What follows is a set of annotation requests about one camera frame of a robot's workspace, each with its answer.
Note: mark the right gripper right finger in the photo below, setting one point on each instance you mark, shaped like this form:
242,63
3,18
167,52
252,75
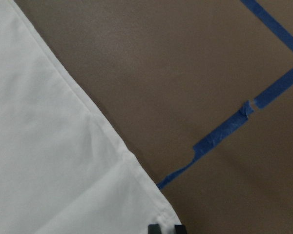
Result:
180,229

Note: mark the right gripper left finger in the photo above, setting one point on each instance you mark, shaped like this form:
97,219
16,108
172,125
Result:
154,229

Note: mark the white long-sleeve printed shirt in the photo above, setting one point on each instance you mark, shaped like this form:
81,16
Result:
63,167

